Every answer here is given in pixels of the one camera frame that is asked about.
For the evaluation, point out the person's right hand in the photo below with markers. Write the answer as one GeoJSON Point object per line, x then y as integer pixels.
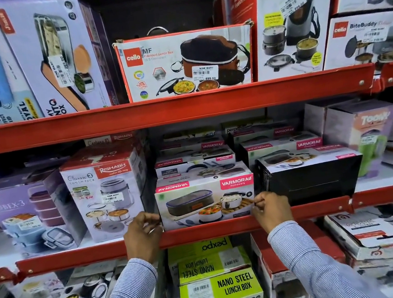
{"type": "Point", "coordinates": [275, 212]}

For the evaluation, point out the person's left hand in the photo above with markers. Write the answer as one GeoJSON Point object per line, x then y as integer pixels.
{"type": "Point", "coordinates": [141, 239]}

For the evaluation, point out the person's right fingers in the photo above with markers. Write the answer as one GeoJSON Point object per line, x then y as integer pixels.
{"type": "Point", "coordinates": [261, 203]}

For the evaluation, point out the person's left fingers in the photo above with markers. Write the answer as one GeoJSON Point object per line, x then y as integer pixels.
{"type": "Point", "coordinates": [148, 220]}

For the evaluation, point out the white carton with oval lunchbox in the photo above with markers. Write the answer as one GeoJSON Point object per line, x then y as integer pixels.
{"type": "Point", "coordinates": [203, 198]}

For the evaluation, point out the person's left forearm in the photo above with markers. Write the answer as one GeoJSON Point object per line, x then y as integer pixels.
{"type": "Point", "coordinates": [129, 296]}

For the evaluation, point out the person's right forearm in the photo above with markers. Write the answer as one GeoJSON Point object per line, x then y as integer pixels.
{"type": "Point", "coordinates": [317, 268]}

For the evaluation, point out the white carton with red lid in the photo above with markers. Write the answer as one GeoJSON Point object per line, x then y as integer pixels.
{"type": "Point", "coordinates": [105, 195]}

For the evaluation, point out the yellow-green lunch box carton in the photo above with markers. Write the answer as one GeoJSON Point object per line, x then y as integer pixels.
{"type": "Point", "coordinates": [211, 265]}
{"type": "Point", "coordinates": [198, 247]}
{"type": "Point", "coordinates": [223, 295]}

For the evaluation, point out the black lunch box carton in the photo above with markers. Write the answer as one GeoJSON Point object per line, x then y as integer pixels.
{"type": "Point", "coordinates": [311, 175]}
{"type": "Point", "coordinates": [263, 134]}
{"type": "Point", "coordinates": [282, 144]}

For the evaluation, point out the white lunch box carton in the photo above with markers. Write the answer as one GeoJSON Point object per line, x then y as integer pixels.
{"type": "Point", "coordinates": [194, 161]}
{"type": "Point", "coordinates": [192, 144]}

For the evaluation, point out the red and white carton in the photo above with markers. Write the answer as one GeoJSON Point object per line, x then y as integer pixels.
{"type": "Point", "coordinates": [282, 280]}

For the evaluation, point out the plain white carton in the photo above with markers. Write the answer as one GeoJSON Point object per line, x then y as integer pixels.
{"type": "Point", "coordinates": [318, 116]}

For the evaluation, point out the purple carton with stacked containers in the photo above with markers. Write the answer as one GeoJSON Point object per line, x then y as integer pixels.
{"type": "Point", "coordinates": [28, 216]}

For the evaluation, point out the lavender carton with green bottle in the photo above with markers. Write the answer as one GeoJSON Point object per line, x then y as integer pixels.
{"type": "Point", "coordinates": [367, 131]}

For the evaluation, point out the dark purple carton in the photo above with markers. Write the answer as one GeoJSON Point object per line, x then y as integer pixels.
{"type": "Point", "coordinates": [15, 172]}

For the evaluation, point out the red-edged carton with brown bag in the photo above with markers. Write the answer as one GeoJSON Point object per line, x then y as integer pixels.
{"type": "Point", "coordinates": [178, 66]}

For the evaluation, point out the tall carton with grey bag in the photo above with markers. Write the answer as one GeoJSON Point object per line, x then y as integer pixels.
{"type": "Point", "coordinates": [288, 23]}

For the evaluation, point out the lavender lunch box carton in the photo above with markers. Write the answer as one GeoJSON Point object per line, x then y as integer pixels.
{"type": "Point", "coordinates": [56, 46]}

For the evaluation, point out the white carton with red logo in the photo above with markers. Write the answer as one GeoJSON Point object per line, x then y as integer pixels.
{"type": "Point", "coordinates": [369, 39]}

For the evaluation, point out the long red shelf rail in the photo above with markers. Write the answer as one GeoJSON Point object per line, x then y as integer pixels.
{"type": "Point", "coordinates": [176, 108]}

